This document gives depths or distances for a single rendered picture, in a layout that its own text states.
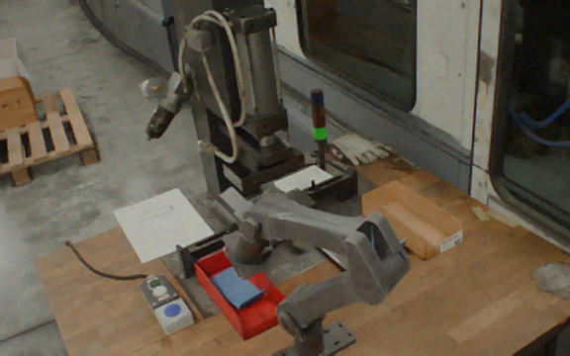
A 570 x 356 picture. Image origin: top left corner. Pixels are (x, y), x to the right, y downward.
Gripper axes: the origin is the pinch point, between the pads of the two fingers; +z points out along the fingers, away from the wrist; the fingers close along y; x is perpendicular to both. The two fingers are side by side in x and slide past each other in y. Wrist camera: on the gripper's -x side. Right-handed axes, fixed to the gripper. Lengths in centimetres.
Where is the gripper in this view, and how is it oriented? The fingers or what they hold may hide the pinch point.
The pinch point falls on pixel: (239, 267)
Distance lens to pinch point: 135.4
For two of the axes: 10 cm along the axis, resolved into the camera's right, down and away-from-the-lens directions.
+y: -4.7, -8.1, 3.6
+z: -2.2, 5.0, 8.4
